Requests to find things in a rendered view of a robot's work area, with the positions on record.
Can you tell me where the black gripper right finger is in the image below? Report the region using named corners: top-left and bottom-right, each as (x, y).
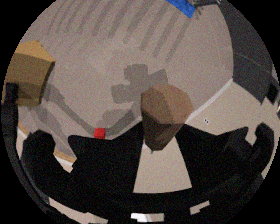
top-left (175, 123), bottom-right (249, 187)

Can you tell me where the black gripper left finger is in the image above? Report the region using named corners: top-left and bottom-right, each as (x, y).
top-left (67, 121), bottom-right (144, 192)

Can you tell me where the brown-handled metal tool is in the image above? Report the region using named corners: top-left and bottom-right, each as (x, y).
top-left (140, 84), bottom-right (194, 154)

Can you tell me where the blue tape strip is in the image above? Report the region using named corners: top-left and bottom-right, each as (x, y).
top-left (165, 0), bottom-right (195, 18)

